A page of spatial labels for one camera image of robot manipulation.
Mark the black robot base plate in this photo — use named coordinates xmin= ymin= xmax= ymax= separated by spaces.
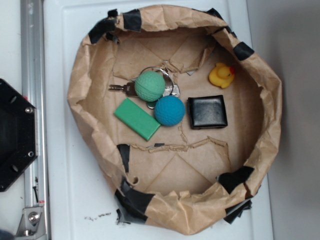
xmin=0 ymin=79 xmax=37 ymax=192

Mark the green rectangular block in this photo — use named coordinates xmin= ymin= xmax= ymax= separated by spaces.
xmin=114 ymin=98 xmax=161 ymax=141

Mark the aluminium extrusion rail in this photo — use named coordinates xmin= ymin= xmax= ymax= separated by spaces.
xmin=20 ymin=0 xmax=52 ymax=240

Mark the brown paper bag basket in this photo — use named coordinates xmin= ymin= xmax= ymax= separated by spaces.
xmin=67 ymin=5 xmax=282 ymax=235

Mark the white plastic tray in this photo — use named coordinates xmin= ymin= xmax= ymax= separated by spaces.
xmin=43 ymin=0 xmax=274 ymax=240

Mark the black leather wallet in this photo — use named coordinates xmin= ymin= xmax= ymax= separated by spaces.
xmin=187 ymin=95 xmax=228 ymax=130

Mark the blue foam golf ball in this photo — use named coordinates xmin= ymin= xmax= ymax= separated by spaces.
xmin=154 ymin=95 xmax=185 ymax=127

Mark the green foam golf ball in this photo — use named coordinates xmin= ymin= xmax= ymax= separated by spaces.
xmin=134 ymin=71 xmax=166 ymax=102

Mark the metal corner bracket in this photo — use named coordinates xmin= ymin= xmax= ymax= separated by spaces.
xmin=15 ymin=206 xmax=46 ymax=240

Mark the yellow rubber duck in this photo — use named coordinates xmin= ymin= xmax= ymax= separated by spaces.
xmin=208 ymin=62 xmax=235 ymax=89

